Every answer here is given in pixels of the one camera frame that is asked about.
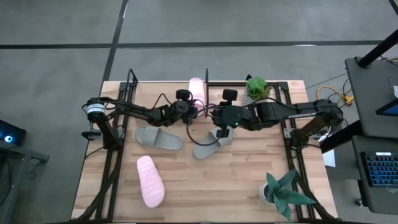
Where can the green succulent in patterned pot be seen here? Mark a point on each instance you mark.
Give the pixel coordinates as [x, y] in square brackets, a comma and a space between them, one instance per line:
[256, 87]

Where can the teal leafy plant white pot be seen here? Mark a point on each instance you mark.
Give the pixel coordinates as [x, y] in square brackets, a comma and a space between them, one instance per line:
[280, 193]

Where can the black tablet with blue screen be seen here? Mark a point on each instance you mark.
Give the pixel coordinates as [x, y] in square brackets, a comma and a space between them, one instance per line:
[390, 109]

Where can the grey rubber slide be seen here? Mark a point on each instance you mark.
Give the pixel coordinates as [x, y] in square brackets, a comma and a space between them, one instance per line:
[205, 151]
[158, 138]

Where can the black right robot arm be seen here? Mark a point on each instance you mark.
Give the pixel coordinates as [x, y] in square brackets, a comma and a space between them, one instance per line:
[295, 113]

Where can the pink rubber slide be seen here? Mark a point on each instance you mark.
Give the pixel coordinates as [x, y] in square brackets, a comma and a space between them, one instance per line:
[196, 88]
[150, 183]

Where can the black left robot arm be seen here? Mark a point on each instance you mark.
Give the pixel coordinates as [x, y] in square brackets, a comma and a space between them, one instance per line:
[133, 110]

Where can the black device with blue light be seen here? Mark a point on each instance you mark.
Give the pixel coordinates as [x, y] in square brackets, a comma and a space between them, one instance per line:
[9, 138]

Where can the white paper sheet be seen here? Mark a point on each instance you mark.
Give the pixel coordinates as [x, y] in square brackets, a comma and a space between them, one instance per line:
[329, 158]

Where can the black table rig frame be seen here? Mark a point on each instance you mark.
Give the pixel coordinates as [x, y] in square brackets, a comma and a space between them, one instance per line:
[283, 85]

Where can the black slanted pole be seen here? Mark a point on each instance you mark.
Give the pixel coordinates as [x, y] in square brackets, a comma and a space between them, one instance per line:
[377, 48]

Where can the wooden shelf with black frame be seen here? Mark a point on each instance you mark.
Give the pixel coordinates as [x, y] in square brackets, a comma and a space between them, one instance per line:
[149, 96]

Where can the grey workstation cart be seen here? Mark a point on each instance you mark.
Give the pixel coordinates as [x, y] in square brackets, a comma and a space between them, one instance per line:
[370, 93]

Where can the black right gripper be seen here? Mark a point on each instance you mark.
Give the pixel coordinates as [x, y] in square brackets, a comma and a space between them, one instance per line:
[229, 97]

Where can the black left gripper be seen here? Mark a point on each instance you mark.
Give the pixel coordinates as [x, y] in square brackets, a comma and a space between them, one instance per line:
[182, 112]

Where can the grey metal stand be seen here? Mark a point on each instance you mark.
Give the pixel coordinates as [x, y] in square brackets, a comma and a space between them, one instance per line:
[18, 154]

